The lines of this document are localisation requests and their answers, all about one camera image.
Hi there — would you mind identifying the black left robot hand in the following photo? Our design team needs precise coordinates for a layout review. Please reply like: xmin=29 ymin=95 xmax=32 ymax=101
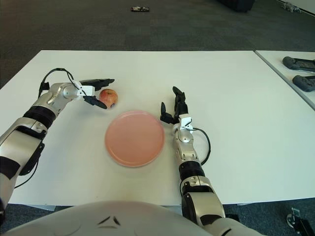
xmin=79 ymin=78 xmax=116 ymax=110

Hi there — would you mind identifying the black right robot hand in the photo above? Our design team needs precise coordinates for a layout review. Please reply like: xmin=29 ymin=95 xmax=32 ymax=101
xmin=159 ymin=86 xmax=189 ymax=125

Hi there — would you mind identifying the red yellow apple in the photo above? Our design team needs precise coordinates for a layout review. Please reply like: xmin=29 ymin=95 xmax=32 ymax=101
xmin=99 ymin=88 xmax=119 ymax=110

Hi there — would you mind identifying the pink round plate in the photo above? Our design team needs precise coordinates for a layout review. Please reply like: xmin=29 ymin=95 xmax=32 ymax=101
xmin=104 ymin=110 xmax=165 ymax=168

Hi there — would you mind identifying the white side table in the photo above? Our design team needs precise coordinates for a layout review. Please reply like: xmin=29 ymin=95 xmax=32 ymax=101
xmin=255 ymin=50 xmax=315 ymax=111

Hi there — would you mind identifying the large black floor object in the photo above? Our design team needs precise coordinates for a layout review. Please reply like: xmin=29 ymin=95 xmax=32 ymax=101
xmin=218 ymin=0 xmax=255 ymax=13

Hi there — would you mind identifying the dark grey handheld controller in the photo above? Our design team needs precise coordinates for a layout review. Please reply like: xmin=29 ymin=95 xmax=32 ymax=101
xmin=282 ymin=56 xmax=315 ymax=73
xmin=292 ymin=75 xmax=315 ymax=92

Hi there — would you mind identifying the grey robot torso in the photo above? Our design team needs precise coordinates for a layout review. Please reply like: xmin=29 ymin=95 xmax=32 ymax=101
xmin=4 ymin=201 xmax=215 ymax=236

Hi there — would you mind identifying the small grey floor object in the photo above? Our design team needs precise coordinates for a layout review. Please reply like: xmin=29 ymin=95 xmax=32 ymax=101
xmin=282 ymin=1 xmax=302 ymax=12

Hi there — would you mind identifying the black wheeled stand base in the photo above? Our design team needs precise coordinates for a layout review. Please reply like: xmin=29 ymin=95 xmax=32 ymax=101
xmin=286 ymin=207 xmax=315 ymax=236

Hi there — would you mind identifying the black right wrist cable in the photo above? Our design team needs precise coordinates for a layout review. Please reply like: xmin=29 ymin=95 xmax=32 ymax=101
xmin=190 ymin=127 xmax=212 ymax=167

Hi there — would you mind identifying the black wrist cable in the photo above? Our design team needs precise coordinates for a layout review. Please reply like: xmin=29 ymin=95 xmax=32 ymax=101
xmin=38 ymin=68 xmax=83 ymax=99
xmin=190 ymin=127 xmax=212 ymax=167

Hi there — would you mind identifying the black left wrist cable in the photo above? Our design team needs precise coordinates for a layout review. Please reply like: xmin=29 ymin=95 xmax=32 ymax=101
xmin=38 ymin=68 xmax=83 ymax=99

